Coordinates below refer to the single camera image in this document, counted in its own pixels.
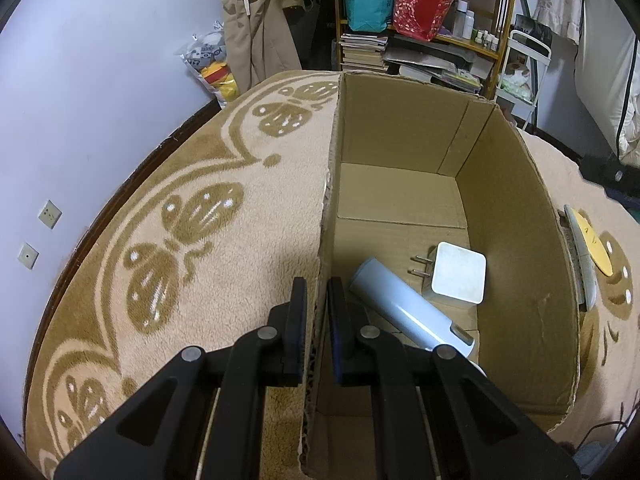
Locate red patterned gift bag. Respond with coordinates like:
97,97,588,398
392,0,458,42

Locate black cable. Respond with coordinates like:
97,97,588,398
570,419,632,453

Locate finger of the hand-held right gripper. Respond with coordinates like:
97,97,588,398
580,152,640,206

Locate white wall socket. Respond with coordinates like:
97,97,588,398
39,200,63,230
16,242,40,268

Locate grey remote control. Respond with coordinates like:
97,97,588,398
563,203,597,312

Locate dark printed bag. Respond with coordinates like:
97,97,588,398
515,14,553,48

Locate beige patterned blanket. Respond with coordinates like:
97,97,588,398
22,69,640,480

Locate pile of papers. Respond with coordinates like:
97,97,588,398
385,37,493,96

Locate grey plush toy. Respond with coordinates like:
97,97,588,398
184,31,229,68

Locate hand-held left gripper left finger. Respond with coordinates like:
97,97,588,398
52,276,308,480

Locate stack of books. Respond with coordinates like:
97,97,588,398
340,32,390,72

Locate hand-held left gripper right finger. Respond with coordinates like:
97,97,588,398
326,276,583,480

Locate white plug charger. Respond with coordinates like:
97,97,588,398
411,241,488,307

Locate white metal cart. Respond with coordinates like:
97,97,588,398
492,29,553,133

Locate pale blue cylindrical tube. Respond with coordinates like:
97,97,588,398
348,256,477,361

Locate beige hanging coat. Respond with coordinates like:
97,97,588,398
217,0,303,96

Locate dark hanging garment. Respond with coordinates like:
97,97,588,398
272,0,337,71

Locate tall white bottle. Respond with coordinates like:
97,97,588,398
452,0,471,38

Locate cardboard box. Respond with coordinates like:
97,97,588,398
299,71,583,480

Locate yellow disc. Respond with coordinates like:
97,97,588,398
571,209,615,277

